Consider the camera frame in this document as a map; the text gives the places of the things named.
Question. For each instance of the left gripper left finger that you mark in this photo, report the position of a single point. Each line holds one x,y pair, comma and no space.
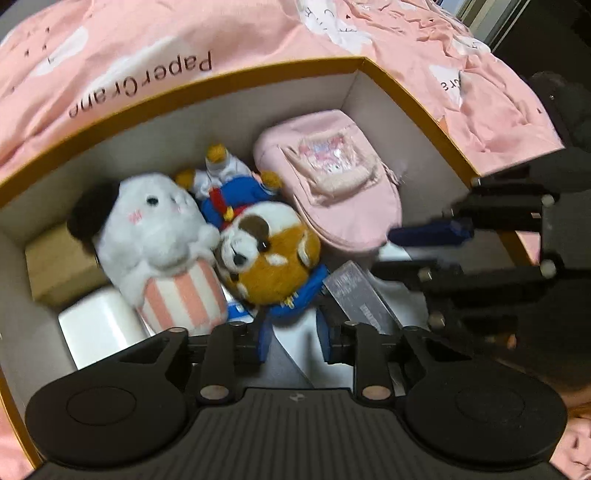
229,345

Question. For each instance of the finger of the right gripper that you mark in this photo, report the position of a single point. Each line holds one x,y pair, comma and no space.
416,275
442,232

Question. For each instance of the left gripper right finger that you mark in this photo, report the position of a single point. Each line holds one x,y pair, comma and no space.
360,346

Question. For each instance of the pink mini backpack pouch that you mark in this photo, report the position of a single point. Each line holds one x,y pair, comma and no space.
334,178

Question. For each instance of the dark printed card box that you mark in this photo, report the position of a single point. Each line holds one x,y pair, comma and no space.
353,292

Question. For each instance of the white rectangular box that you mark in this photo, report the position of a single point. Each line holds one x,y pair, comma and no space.
99,325

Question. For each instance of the white seal plush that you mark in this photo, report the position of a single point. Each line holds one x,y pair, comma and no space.
156,248

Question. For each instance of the duck sailor plush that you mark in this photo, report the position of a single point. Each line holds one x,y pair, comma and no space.
226,187

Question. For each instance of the orange cardboard box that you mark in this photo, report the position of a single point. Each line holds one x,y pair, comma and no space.
169,131

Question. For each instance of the pink bed duvet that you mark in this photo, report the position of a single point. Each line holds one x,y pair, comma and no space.
78,62

